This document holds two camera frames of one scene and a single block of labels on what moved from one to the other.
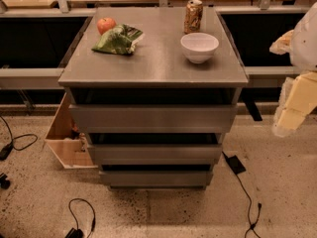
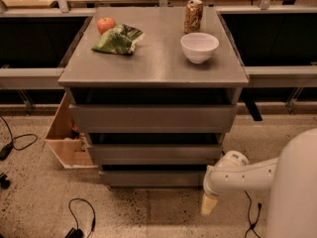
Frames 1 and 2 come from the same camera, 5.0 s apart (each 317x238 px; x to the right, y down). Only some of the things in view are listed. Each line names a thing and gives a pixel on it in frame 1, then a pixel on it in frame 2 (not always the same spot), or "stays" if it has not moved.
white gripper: (305, 43) -> (211, 189)
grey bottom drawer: (157, 179) stays
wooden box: (67, 142) stays
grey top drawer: (156, 118) stays
